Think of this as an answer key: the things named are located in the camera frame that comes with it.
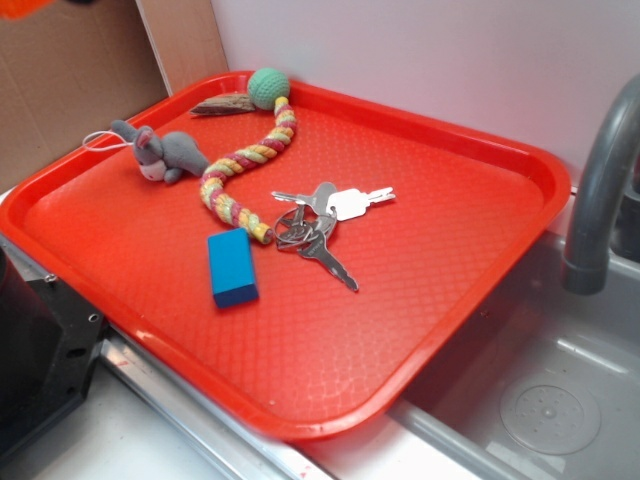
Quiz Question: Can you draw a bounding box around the silver key bunch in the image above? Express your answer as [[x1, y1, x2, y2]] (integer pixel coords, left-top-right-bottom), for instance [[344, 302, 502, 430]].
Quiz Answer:
[[271, 182, 396, 292]]

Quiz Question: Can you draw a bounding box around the red plastic tray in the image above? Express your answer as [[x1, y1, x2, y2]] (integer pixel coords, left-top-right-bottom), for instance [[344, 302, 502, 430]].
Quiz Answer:
[[1, 81, 570, 441]]

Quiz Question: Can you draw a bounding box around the blue rectangular block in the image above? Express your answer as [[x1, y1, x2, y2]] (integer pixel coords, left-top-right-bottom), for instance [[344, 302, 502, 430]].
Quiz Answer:
[[207, 228, 259, 308]]

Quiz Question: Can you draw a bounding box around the brown wood piece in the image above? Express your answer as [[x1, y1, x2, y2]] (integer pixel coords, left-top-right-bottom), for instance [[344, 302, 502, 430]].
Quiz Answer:
[[189, 93, 256, 116]]

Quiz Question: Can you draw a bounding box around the grey plush mouse toy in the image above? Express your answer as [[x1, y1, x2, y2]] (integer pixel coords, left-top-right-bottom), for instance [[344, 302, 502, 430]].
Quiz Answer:
[[82, 120, 209, 184]]

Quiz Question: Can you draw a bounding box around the grey toy sink basin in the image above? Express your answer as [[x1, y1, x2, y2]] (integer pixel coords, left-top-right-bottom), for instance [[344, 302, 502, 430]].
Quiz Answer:
[[391, 234, 639, 479]]

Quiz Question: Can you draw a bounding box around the grey toy faucet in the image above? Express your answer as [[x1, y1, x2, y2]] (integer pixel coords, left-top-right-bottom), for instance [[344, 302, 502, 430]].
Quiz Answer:
[[561, 76, 639, 295]]

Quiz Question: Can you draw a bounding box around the brown cardboard box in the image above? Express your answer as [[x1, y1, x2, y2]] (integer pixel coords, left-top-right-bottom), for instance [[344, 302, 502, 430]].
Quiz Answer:
[[1, 1, 228, 191]]

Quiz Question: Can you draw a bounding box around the green ball rope toy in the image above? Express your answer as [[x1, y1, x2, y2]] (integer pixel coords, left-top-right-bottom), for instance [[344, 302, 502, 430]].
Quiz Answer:
[[199, 68, 297, 245]]

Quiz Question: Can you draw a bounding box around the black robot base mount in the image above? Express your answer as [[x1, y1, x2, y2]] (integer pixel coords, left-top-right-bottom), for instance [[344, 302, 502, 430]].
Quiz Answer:
[[1, 253, 106, 462]]

